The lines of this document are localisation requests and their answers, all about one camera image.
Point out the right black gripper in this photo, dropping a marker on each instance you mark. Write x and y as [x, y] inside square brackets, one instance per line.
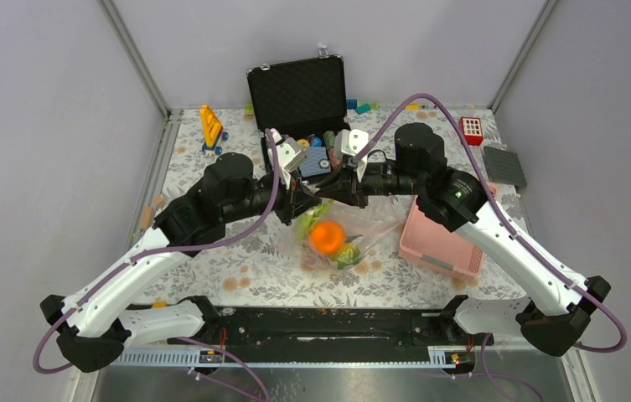
[345, 187]

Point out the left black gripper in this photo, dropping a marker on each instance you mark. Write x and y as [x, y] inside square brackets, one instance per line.
[297, 198]

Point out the green celery stalk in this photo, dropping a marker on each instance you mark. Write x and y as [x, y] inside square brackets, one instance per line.
[306, 221]

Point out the orange fruit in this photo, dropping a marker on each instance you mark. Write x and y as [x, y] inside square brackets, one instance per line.
[327, 237]

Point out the clear pink zip bag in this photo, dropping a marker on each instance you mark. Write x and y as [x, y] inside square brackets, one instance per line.
[364, 227]

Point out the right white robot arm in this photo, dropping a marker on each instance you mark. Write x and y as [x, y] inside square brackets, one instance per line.
[558, 303]

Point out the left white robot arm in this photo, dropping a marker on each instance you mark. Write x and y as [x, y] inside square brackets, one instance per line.
[97, 323]

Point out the blue card deck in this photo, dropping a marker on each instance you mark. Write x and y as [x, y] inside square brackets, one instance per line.
[316, 162]

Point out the floral tablecloth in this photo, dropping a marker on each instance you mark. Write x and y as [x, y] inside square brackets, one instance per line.
[261, 270]

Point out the teal toy block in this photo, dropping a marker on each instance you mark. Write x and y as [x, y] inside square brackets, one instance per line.
[364, 108]

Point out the black poker chip case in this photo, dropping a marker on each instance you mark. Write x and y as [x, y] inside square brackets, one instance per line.
[301, 99]

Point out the pink plastic basket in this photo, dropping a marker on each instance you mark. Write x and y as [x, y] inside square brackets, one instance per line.
[431, 246]

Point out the green toy block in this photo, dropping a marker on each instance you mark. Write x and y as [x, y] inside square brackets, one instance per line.
[249, 110]

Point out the yellow toy ladder cart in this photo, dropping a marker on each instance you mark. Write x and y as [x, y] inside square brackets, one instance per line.
[213, 130]

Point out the red grid block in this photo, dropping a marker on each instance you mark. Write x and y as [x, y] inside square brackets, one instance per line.
[473, 130]

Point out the wooden toy block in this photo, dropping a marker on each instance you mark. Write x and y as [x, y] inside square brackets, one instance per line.
[146, 218]

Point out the grey building baseplate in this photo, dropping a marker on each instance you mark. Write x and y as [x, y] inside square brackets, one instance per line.
[504, 167]

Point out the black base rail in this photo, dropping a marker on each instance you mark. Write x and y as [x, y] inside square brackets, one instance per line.
[333, 335]

